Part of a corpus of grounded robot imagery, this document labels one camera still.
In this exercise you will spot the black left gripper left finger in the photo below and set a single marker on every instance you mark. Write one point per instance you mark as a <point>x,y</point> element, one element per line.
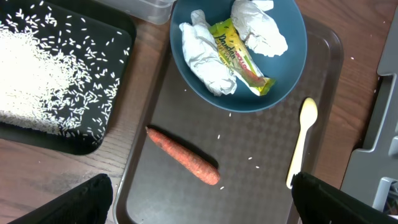
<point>87,203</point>

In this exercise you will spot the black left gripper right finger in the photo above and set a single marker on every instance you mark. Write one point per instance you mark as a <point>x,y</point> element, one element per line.
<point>318,202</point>

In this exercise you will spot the white rice pile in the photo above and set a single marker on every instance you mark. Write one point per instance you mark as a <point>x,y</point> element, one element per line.
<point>31,81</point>

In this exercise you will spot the yellow green snack wrapper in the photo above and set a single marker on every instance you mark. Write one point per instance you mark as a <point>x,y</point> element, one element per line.
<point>235,56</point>

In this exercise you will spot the white tissue long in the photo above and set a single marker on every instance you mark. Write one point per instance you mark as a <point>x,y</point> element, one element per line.
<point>200,52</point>

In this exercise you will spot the grey dishwasher rack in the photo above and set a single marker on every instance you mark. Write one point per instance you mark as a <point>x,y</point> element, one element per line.
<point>372,169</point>

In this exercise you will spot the brown serving tray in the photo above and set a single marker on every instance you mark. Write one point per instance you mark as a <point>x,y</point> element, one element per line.
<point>252,150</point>

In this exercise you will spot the yellow plastic spoon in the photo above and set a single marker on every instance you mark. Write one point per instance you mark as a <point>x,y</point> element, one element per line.
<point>307,118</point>

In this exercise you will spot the orange carrot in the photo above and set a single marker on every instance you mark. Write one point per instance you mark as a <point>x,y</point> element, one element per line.
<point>195,164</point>

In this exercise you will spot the dark blue plate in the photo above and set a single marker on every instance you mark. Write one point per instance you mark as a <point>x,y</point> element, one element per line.
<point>286,69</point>

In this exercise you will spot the black plastic tray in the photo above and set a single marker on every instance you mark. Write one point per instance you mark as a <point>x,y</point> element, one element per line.
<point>102,93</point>

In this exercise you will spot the crumpled white tissue ball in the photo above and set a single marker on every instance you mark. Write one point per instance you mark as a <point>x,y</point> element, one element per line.
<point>256,29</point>

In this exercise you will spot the clear plastic bin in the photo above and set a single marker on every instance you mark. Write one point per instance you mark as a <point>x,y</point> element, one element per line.
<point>154,11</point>

